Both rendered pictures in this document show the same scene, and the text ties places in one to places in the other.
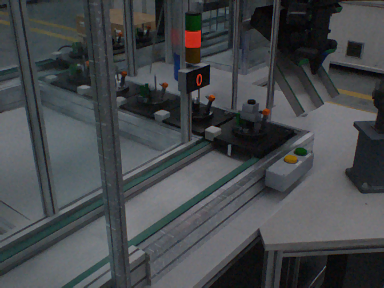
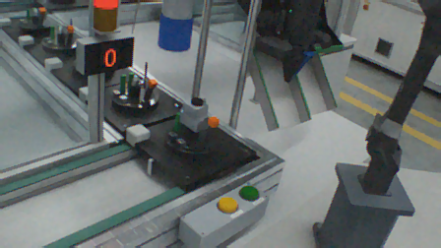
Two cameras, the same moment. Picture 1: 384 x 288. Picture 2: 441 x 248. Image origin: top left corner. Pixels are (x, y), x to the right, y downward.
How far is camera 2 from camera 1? 0.72 m
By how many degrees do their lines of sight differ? 3
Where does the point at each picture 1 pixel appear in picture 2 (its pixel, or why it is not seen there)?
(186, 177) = (67, 200)
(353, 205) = not seen: outside the picture
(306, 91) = (292, 95)
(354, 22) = (387, 21)
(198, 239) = not seen: outside the picture
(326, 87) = (323, 94)
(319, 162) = (283, 203)
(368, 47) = (397, 48)
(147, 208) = not seen: outside the picture
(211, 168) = (112, 190)
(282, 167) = (207, 217)
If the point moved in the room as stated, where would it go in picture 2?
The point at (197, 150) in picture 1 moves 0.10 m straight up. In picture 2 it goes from (104, 157) to (105, 122)
